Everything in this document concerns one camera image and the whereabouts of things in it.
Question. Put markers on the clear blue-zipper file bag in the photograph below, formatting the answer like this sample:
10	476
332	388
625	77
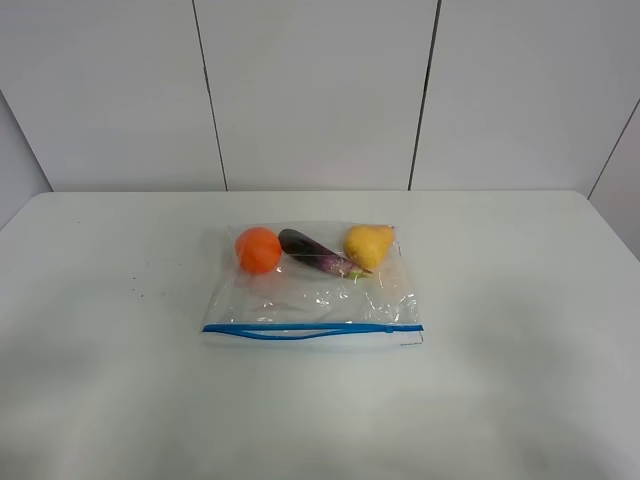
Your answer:
297	304

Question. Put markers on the purple toy eggplant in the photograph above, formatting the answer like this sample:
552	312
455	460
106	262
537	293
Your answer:
312	254

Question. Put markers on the yellow toy pear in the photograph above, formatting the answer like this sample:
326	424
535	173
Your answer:
368	245

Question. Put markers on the orange toy fruit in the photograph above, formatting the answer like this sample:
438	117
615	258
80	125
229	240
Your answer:
258	250

